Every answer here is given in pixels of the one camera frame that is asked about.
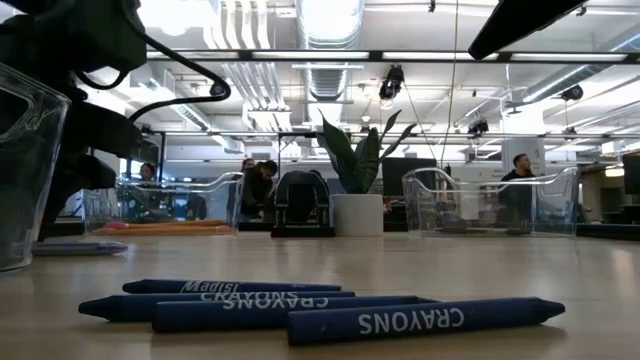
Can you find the black hole punch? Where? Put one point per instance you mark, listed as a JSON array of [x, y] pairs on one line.
[[302, 231]]

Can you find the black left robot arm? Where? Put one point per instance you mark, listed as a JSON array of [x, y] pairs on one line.
[[60, 35]]

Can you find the blue crayon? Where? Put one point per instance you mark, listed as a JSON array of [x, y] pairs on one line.
[[400, 322], [165, 286], [200, 317], [120, 306]]

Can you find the green snake plant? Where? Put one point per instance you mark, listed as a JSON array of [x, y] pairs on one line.
[[357, 165]]

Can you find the person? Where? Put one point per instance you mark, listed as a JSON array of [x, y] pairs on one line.
[[147, 172], [257, 192], [517, 190], [247, 165]]

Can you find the silver ceiling duct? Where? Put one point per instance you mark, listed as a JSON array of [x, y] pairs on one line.
[[327, 80]]

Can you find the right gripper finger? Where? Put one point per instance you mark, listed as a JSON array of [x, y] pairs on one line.
[[525, 25]]

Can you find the lavender grey pen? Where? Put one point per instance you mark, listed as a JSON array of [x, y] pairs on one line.
[[75, 248]]

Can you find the black ceiling spotlight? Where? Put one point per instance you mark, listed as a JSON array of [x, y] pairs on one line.
[[572, 92], [477, 127], [218, 89], [391, 82]]

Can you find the clear plastic bin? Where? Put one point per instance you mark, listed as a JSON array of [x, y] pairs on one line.
[[20, 225], [175, 200], [555, 210]]

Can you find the black overhead frame bar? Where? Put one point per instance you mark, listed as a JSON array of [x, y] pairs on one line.
[[375, 56]]

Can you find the orange pencil with pink eraser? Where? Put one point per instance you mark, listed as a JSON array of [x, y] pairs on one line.
[[175, 232], [190, 223], [150, 226]]

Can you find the white plant pot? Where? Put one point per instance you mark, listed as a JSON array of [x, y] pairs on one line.
[[357, 215]]

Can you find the black monitor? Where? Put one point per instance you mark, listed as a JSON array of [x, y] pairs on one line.
[[631, 172], [407, 175]]

